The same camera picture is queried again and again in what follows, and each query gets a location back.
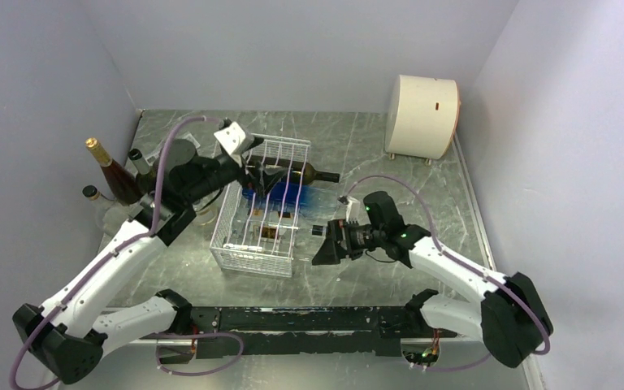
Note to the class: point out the dark green wine bottle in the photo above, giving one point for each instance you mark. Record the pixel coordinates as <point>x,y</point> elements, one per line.
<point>312,173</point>

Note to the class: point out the amber bottle gold cap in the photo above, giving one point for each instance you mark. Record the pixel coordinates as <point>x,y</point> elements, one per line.
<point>121,183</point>

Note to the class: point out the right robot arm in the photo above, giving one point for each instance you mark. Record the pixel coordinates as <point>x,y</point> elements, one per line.
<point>504,312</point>

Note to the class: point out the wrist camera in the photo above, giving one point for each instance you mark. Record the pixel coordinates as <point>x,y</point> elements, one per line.
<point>234,139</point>
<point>352,207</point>

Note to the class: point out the cream cylindrical appliance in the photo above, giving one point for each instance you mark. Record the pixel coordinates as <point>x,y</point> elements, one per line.
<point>422,117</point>

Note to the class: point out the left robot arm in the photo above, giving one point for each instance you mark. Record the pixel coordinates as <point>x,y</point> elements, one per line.
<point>69,333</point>

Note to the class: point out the white wire wine rack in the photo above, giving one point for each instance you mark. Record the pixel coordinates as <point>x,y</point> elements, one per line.
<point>232,244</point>

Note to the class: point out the clear bottle black gold cap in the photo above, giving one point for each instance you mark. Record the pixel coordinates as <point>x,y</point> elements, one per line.
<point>273,225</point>

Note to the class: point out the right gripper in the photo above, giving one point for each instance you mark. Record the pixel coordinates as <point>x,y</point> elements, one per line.
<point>330,253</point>

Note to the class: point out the green wine bottle white label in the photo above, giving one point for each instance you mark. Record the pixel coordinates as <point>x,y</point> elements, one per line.
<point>145,177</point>

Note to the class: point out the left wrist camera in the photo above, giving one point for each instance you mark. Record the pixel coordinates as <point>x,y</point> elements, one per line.
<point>234,139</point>

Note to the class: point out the clear bottle blue emblem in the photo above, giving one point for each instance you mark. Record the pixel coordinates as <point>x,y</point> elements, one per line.
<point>205,214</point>

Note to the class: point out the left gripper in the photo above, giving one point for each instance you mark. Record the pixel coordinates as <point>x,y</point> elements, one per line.
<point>266,177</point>

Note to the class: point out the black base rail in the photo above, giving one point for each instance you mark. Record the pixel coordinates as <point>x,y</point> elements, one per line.
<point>219,332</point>

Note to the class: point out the clear bottle cork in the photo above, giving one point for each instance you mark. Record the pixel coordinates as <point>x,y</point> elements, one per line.
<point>108,215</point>

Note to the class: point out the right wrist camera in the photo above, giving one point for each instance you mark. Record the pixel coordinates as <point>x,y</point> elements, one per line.
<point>352,207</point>

